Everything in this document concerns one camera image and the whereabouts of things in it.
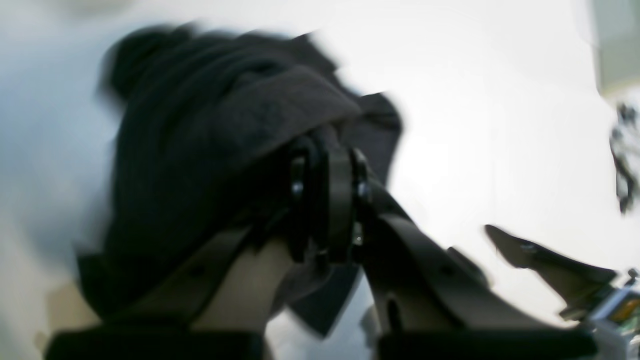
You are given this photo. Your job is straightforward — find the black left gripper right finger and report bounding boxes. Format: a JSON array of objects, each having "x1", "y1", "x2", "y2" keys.
[{"x1": 325, "y1": 149, "x2": 597, "y2": 360}]

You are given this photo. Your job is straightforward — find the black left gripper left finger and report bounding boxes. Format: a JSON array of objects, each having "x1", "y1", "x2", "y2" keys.
[{"x1": 45, "y1": 137, "x2": 321, "y2": 360}]

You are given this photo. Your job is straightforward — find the black t-shirt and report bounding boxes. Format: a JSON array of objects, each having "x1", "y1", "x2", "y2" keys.
[{"x1": 78, "y1": 24, "x2": 403, "y2": 324}]

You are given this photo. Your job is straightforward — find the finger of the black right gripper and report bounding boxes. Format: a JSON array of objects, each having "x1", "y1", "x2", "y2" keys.
[{"x1": 484, "y1": 224, "x2": 618, "y2": 321}]

